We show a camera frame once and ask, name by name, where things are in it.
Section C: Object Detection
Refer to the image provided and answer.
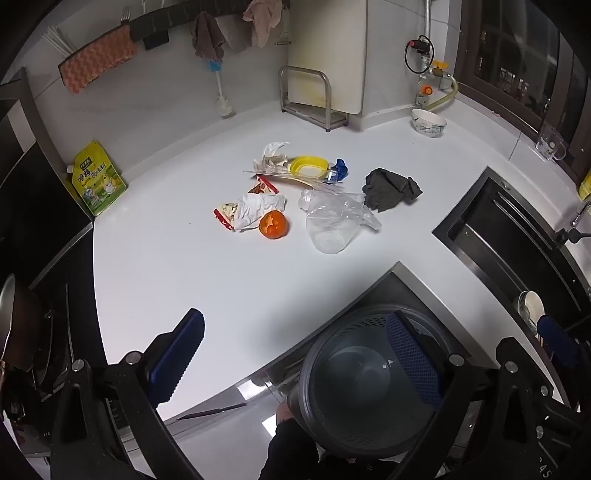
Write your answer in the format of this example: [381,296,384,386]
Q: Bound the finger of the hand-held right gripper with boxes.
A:
[536,314,581,370]

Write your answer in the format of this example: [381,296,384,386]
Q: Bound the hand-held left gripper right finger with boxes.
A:
[385,310,561,480]

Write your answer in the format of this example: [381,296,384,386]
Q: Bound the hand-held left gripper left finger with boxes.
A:
[50,308,206,480]

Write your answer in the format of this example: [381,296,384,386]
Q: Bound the dark grey perforated waste bin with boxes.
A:
[286,302,467,462]

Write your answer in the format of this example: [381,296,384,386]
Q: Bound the red white snack wrapper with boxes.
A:
[212,200,243,232]

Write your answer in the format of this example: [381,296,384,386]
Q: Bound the clear plastic cup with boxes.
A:
[305,210,365,254]

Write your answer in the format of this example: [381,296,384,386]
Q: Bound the orange tangerine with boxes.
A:
[259,210,291,241]

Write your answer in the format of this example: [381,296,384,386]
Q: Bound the white tissue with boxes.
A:
[233,193,287,230]

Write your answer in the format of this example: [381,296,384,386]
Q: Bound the dark grey cloth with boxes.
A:
[362,167,423,213]

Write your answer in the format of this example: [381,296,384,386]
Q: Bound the clear plastic bag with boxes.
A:
[298,187,383,232]

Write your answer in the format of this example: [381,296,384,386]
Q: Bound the white bowl in sink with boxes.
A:
[516,290,546,335]

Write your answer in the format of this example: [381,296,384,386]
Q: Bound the black kitchen sink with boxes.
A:
[431,166,591,342]

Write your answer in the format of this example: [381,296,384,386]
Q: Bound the metal faucet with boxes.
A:
[554,196,591,245]

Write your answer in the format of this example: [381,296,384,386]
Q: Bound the black gas stove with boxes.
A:
[0,222,108,462]

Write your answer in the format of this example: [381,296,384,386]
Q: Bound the metal wok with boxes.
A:
[0,272,34,370]

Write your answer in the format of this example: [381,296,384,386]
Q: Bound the yellow seasoning pouch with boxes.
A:
[65,141,129,217]

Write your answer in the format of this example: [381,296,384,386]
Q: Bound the clear glass mug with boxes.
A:
[536,122,568,161]

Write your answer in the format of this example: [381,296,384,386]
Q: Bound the flat pink clear packet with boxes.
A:
[243,167,345,191]

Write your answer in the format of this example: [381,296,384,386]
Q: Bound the crumpled patterned paper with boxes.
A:
[253,141,291,174]

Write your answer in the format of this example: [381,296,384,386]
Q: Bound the yellow plastic lid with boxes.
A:
[288,156,331,178]

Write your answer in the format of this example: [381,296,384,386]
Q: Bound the floral ceramic bowl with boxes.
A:
[411,108,448,138]

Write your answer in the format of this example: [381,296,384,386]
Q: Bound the white bottle brush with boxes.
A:
[208,58,236,118]

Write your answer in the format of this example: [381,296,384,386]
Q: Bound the metal cutting board rack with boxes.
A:
[278,65,349,132]

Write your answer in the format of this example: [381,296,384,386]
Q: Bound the dark framed window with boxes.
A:
[455,0,591,183]

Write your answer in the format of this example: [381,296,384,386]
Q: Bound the orange sponge cloth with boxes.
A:
[58,25,138,95]

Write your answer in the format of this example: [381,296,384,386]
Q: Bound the brown rag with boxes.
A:
[191,11,225,63]

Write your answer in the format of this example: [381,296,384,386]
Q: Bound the white cutting board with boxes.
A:
[286,0,369,115]

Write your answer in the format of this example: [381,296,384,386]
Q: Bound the white chopsticks bundle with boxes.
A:
[44,25,75,56]

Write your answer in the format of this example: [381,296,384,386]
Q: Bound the pink rag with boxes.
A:
[242,0,283,49]

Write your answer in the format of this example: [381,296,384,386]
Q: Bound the blue strap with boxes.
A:
[325,158,349,183]

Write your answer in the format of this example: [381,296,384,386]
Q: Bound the yellow gas hose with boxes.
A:
[425,74,459,112]

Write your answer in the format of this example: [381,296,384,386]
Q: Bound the black gas solenoid with cable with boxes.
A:
[405,34,437,75]

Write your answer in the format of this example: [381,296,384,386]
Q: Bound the black wall rail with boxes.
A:
[60,0,259,70]

